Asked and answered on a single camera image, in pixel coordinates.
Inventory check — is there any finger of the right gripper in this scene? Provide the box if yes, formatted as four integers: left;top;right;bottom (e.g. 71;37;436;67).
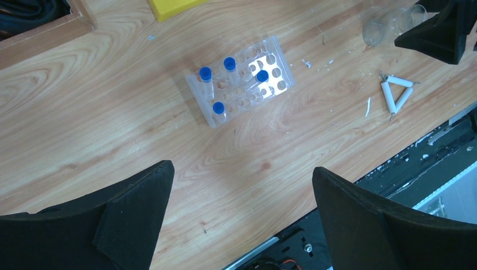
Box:
394;0;476;65

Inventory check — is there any white clay triangle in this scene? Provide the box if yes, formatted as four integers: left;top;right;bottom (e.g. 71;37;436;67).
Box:
379;70;420;124

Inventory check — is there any yellow test tube rack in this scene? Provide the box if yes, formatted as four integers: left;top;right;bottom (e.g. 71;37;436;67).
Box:
148;0;207;22

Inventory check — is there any small glass flask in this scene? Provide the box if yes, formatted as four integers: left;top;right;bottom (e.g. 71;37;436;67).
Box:
362;4;428;47

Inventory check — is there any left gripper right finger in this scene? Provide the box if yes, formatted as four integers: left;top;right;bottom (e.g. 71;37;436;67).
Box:
312;166;476;269

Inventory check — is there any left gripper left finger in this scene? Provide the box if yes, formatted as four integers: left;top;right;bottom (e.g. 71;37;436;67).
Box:
1;160;174;269

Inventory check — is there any black cable bundle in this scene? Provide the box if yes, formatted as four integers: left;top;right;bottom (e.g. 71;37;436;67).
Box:
0;0;71;40

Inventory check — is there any white chip fragment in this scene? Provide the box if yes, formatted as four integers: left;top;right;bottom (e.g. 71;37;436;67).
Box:
365;97;371;118

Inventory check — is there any clear plastic tube rack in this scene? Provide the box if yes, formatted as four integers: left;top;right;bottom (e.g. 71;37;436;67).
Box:
185;36;295;128

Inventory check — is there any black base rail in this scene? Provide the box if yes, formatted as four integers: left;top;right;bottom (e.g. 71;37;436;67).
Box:
228;104;476;269

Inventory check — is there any blue capped tube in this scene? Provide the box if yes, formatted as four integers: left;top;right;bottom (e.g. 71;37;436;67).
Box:
212;101;227;123
247;70;269;89
223;57;240;85
199;66;214;100

